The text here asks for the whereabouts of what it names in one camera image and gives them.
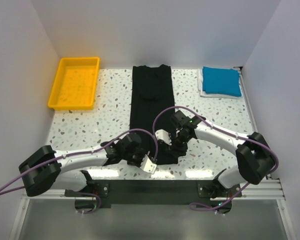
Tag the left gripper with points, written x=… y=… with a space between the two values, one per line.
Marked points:
x=143 y=152

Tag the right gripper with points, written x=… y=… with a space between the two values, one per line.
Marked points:
x=178 y=151

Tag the black t shirt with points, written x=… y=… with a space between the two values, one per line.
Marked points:
x=152 y=92

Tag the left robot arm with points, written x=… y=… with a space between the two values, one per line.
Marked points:
x=59 y=169

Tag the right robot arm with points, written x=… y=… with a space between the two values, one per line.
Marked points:
x=199 y=128

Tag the folded blue t shirt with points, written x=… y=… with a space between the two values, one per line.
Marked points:
x=221 y=81

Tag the yellow plastic tray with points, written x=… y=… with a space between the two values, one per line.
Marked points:
x=75 y=83

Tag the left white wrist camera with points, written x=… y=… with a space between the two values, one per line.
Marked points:
x=147 y=165

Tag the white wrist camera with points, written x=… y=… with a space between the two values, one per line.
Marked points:
x=147 y=165
x=163 y=136

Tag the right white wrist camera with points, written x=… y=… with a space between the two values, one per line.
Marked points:
x=163 y=136

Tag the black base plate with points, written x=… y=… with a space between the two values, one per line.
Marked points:
x=149 y=192

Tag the aluminium frame rail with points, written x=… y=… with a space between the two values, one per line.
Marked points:
x=268 y=189

